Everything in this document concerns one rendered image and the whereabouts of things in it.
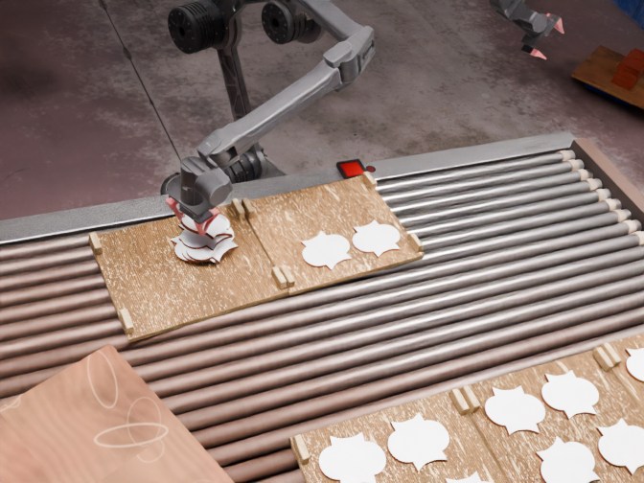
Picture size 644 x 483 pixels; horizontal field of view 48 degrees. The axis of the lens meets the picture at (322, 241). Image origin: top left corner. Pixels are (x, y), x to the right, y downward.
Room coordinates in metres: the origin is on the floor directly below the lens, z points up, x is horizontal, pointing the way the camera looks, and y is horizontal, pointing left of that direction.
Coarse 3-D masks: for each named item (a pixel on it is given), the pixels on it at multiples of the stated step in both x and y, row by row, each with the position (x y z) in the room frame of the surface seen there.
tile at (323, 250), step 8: (320, 232) 1.43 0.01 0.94; (312, 240) 1.40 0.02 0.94; (320, 240) 1.41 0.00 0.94; (328, 240) 1.41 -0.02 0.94; (336, 240) 1.42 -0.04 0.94; (344, 240) 1.42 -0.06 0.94; (312, 248) 1.37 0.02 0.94; (320, 248) 1.37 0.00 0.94; (328, 248) 1.38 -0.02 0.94; (336, 248) 1.39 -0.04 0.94; (344, 248) 1.39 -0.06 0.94; (304, 256) 1.33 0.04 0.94; (312, 256) 1.34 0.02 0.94; (320, 256) 1.35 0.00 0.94; (328, 256) 1.35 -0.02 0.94; (336, 256) 1.36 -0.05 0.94; (344, 256) 1.36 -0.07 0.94; (312, 264) 1.31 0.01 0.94; (320, 264) 1.31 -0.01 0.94; (328, 264) 1.32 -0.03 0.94
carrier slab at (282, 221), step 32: (288, 192) 1.58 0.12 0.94; (320, 192) 1.61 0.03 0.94; (352, 192) 1.64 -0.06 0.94; (256, 224) 1.42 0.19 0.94; (288, 224) 1.45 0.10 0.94; (320, 224) 1.47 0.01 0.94; (352, 224) 1.50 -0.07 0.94; (288, 256) 1.33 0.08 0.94; (352, 256) 1.38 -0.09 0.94; (384, 256) 1.40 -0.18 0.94; (416, 256) 1.42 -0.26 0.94; (288, 288) 1.22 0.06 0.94
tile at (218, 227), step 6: (186, 216) 1.29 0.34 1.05; (186, 222) 1.25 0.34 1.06; (192, 222) 1.26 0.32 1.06; (216, 222) 1.31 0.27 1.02; (222, 222) 1.33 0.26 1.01; (186, 228) 1.23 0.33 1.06; (192, 228) 1.23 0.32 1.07; (210, 228) 1.27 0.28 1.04; (216, 228) 1.28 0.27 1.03; (222, 228) 1.30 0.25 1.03; (198, 234) 1.23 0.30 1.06; (204, 234) 1.24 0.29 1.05; (210, 234) 1.24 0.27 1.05; (216, 234) 1.25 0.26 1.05; (222, 234) 1.27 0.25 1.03; (228, 234) 1.28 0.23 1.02
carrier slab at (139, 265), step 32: (160, 224) 1.35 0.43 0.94; (96, 256) 1.20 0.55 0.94; (128, 256) 1.22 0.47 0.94; (160, 256) 1.24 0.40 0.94; (224, 256) 1.29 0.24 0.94; (256, 256) 1.31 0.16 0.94; (128, 288) 1.12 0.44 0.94; (160, 288) 1.14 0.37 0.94; (192, 288) 1.16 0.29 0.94; (224, 288) 1.18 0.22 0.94; (256, 288) 1.20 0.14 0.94; (160, 320) 1.04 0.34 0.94; (192, 320) 1.06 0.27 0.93
